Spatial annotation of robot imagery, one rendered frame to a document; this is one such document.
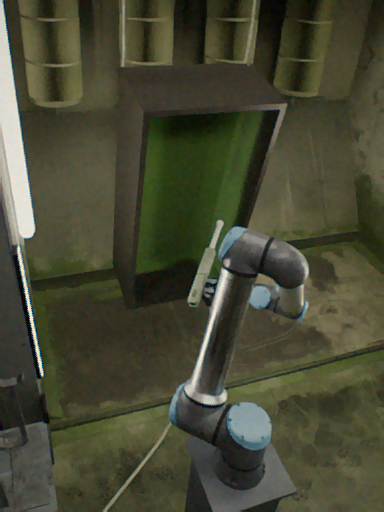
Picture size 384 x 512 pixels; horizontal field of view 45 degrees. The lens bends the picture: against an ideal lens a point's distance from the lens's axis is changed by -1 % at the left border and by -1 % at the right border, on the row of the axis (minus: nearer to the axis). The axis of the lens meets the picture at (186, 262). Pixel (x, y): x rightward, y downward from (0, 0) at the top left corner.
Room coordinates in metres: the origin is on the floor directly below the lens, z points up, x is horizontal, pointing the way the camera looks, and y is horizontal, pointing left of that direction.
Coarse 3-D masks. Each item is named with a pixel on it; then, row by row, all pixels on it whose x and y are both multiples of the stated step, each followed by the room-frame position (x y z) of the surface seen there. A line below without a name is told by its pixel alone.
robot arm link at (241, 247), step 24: (240, 240) 1.14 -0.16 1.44; (264, 240) 1.14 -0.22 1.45; (240, 264) 1.11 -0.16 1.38; (216, 288) 1.12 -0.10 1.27; (240, 288) 1.08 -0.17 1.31; (216, 312) 1.07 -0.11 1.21; (240, 312) 1.06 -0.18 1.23; (216, 336) 1.03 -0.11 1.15; (216, 360) 1.00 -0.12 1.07; (192, 384) 1.00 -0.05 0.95; (216, 384) 0.98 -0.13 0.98; (192, 408) 0.93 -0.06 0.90; (216, 408) 0.94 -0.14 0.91; (192, 432) 0.90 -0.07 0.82
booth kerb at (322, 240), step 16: (288, 240) 3.13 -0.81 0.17; (304, 240) 3.18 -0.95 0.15; (320, 240) 3.24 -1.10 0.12; (336, 240) 3.30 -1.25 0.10; (352, 240) 3.37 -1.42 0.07; (80, 272) 2.51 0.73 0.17; (96, 272) 2.55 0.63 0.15; (112, 272) 2.59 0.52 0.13; (32, 288) 2.38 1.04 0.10; (48, 288) 2.42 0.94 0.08
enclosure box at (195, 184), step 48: (144, 96) 1.74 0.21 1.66; (192, 96) 1.80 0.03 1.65; (240, 96) 1.86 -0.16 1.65; (144, 144) 1.66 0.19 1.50; (192, 144) 2.17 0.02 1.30; (240, 144) 2.18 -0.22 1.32; (144, 192) 2.13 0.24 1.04; (192, 192) 2.25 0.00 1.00; (240, 192) 2.11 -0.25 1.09; (144, 240) 2.21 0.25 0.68; (192, 240) 2.35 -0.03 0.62; (144, 288) 2.02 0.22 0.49
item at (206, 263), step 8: (216, 224) 1.96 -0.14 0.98; (216, 232) 1.91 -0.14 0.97; (216, 240) 1.88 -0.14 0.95; (208, 248) 1.81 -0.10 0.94; (208, 256) 1.77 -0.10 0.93; (200, 264) 1.73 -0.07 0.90; (208, 264) 1.72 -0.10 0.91; (200, 272) 1.69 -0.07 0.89; (208, 272) 1.70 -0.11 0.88; (200, 280) 1.64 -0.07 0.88; (192, 288) 1.60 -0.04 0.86; (200, 288) 1.60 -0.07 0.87; (192, 296) 1.56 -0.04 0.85; (200, 296) 1.58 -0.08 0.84; (208, 304) 1.68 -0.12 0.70
